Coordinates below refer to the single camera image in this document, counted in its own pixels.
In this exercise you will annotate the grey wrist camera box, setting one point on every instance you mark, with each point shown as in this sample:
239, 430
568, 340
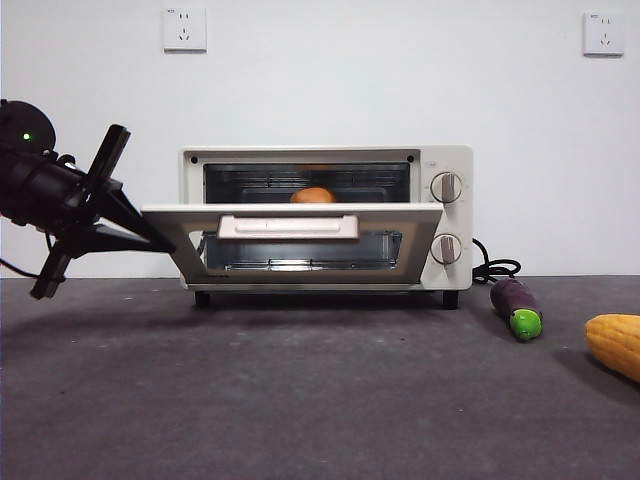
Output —
65, 161

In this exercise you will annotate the yellow corn cob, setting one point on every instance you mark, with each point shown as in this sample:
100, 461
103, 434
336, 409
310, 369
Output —
617, 345

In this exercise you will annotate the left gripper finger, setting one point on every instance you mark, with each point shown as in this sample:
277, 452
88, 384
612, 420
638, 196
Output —
127, 212
115, 245

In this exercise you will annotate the white wall socket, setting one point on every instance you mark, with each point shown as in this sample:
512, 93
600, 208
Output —
185, 30
602, 34

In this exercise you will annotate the white toaster oven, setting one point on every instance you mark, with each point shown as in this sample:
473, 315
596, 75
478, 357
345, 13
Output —
450, 220

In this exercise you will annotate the purple toy eggplant green stem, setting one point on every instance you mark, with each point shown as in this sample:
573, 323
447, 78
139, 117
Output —
515, 305

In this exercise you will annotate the orange brown potato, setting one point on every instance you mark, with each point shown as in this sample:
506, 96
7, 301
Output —
312, 196

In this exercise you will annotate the beige oven knob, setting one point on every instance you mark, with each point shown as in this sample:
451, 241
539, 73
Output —
446, 188
446, 249

